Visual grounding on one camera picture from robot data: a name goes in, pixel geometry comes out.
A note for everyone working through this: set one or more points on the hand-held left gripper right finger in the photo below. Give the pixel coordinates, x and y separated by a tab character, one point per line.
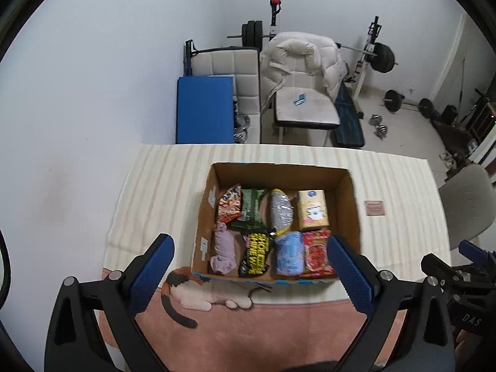
350	275

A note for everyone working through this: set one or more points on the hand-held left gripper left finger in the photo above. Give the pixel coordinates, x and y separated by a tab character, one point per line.
153	271

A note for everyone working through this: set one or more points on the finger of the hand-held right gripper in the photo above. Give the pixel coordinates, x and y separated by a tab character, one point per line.
471	250
436	264

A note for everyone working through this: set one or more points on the blue packet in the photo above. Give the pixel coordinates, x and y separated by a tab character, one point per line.
290	254

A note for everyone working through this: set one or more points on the pink cloth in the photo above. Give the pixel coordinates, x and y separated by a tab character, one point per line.
224	248

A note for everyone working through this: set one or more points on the yellow tissue pack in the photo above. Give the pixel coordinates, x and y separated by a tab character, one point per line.
313	209

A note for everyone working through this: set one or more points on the silver scrubber packet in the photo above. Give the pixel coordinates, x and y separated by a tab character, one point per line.
281	211

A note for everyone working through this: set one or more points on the black snack packet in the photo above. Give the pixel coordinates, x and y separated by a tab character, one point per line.
255	254

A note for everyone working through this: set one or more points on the red panda snack packet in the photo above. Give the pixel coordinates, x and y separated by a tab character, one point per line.
229	205

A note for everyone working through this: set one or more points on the green packet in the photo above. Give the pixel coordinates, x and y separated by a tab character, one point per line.
252	209

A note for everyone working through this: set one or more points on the cardboard box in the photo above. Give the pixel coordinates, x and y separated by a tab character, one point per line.
279	176

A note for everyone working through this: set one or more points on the grey chair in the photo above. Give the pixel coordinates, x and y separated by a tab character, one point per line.
465	201

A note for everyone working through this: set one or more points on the pink square patch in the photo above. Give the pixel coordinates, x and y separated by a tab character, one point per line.
374	207

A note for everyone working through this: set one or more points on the cream striped cloth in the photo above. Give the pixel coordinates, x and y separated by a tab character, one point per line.
162	186

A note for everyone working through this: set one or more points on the white slippers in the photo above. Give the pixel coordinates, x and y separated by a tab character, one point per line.
447	159

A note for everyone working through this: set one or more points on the dark grey fleece clothing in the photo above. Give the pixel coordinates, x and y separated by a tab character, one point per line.
314	368

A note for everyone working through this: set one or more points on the pink cat printed blanket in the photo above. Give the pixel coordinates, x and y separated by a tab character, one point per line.
252	333

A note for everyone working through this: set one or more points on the black speaker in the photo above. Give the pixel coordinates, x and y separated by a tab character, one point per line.
449	113

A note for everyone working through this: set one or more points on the chrome dumbbell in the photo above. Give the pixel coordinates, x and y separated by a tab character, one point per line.
241	128
375	119
381	130

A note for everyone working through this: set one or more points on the black weight bench pad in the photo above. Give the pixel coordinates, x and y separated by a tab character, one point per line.
348	124

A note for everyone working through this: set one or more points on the short barbell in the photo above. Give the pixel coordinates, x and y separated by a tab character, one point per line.
391	100

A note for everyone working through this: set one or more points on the blue mat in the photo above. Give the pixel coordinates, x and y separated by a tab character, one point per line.
205	108

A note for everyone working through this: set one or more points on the small blue wrapper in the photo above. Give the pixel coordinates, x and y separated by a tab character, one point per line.
300	99

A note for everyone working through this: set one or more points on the barbell with black plates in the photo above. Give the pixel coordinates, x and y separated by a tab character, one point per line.
381	56

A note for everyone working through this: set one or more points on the white quilted chair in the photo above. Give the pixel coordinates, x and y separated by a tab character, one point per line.
224	64

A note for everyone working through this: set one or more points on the white chair with black frame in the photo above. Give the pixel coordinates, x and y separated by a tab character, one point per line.
306	114

